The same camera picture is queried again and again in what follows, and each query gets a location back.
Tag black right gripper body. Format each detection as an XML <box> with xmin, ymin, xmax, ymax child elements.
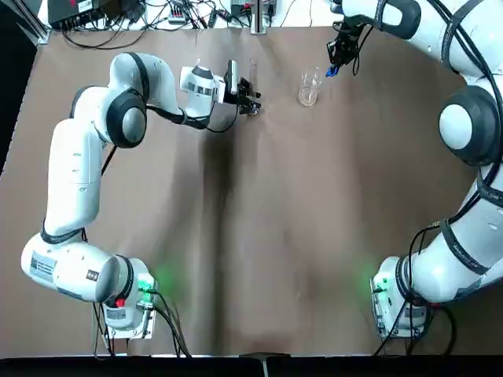
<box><xmin>336</xmin><ymin>16</ymin><xmax>367</xmax><ymax>44</ymax></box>

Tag silver aluminium frame post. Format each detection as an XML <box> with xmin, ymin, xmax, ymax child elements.
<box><xmin>251</xmin><ymin>0</ymin><xmax>270</xmax><ymax>35</ymax></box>
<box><xmin>21</xmin><ymin>0</ymin><xmax>52</xmax><ymax>45</ymax></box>

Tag black computer with red logo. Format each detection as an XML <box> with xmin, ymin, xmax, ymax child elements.
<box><xmin>47</xmin><ymin>0</ymin><xmax>133</xmax><ymax>29</ymax></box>

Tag glass pipette with blue bulb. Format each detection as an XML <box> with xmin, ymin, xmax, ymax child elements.
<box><xmin>314</xmin><ymin>64</ymin><xmax>342</xmax><ymax>86</ymax></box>

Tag loose black looped cable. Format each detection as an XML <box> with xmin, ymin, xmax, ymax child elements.
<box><xmin>64</xmin><ymin>27</ymin><xmax>149</xmax><ymax>50</ymax></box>

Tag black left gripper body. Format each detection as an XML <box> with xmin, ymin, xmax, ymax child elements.
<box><xmin>237</xmin><ymin>77</ymin><xmax>252</xmax><ymax>108</ymax></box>

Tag clear glass beaker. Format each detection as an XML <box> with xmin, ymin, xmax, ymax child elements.
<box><xmin>296</xmin><ymin>65</ymin><xmax>323</xmax><ymax>108</ymax></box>

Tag tangled black desk cables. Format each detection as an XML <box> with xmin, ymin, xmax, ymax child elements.
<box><xmin>94</xmin><ymin>0</ymin><xmax>231</xmax><ymax>31</ymax></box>

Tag grey electronic device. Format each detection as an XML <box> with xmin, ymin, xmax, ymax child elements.
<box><xmin>229</xmin><ymin>0</ymin><xmax>283</xmax><ymax>17</ymax></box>

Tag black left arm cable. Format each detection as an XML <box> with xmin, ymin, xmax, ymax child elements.
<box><xmin>78</xmin><ymin>104</ymin><xmax>243</xmax><ymax>244</ymax></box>

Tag black base cable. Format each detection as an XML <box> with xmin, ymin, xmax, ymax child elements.
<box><xmin>92</xmin><ymin>296</ymin><xmax>119</xmax><ymax>359</ymax></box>
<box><xmin>151</xmin><ymin>288</ymin><xmax>193</xmax><ymax>358</ymax></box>
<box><xmin>373</xmin><ymin>302</ymin><xmax>457</xmax><ymax>357</ymax></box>

